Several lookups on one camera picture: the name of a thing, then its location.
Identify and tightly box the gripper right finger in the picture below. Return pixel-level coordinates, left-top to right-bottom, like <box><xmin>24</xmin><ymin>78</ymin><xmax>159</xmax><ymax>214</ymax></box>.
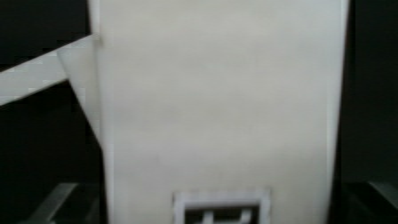
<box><xmin>330</xmin><ymin>179</ymin><xmax>398</xmax><ymax>224</ymax></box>

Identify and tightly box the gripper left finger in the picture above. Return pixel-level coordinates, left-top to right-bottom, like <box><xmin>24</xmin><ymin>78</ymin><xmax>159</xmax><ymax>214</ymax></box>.
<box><xmin>15</xmin><ymin>181</ymin><xmax>102</xmax><ymax>224</ymax></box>

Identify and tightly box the white cabinet top block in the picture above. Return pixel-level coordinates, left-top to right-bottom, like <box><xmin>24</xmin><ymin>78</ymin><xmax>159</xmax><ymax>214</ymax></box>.
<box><xmin>90</xmin><ymin>0</ymin><xmax>349</xmax><ymax>224</ymax></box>

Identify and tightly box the white cabinet body box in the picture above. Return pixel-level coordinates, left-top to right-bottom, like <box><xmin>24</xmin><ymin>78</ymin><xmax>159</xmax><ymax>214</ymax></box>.
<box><xmin>0</xmin><ymin>35</ymin><xmax>101</xmax><ymax>137</ymax></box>

